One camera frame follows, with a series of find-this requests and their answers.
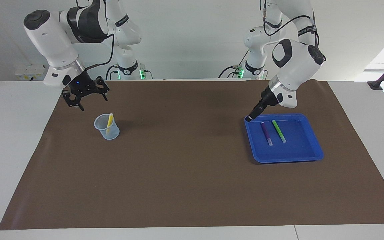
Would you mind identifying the translucent plastic cup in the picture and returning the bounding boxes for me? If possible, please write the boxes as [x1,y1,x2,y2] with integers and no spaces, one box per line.
[94,114,120,140]

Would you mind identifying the black base cable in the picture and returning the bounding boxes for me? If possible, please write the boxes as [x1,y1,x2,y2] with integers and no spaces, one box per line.
[105,64,121,80]
[218,50,250,79]

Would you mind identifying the green marker pen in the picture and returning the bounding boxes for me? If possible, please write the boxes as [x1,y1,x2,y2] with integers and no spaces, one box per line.
[272,120,287,143]

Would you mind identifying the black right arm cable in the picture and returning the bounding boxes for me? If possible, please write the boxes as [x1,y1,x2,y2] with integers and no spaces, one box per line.
[75,0,116,70]

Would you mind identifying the black left base cable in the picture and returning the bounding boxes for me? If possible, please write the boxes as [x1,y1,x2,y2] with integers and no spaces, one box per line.
[218,50,250,79]

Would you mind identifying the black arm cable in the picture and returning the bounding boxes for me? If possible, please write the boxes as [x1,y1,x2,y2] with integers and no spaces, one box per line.
[75,0,116,70]
[260,0,320,47]

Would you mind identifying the brown table mat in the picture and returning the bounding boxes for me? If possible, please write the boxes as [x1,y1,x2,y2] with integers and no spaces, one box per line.
[0,79,384,230]

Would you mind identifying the purple marker pen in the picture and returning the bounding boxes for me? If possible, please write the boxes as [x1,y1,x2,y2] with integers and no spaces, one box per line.
[261,122,273,146]

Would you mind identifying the blue plastic tray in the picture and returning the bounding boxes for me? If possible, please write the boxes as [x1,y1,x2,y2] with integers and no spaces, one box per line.
[244,113,324,164]

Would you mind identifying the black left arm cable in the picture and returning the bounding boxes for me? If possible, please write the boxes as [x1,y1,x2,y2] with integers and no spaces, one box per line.
[260,0,320,47]

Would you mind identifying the black right base cable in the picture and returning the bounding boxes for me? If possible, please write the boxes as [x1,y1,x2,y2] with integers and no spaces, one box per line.
[105,64,121,80]

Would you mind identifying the yellow marker pen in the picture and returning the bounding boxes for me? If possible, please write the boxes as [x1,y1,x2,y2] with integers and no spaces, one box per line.
[105,113,114,135]

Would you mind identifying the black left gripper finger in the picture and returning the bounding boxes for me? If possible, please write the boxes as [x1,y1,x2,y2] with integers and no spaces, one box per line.
[245,109,260,122]

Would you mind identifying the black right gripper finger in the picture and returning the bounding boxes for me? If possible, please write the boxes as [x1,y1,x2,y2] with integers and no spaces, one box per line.
[95,77,110,101]
[62,92,85,112]

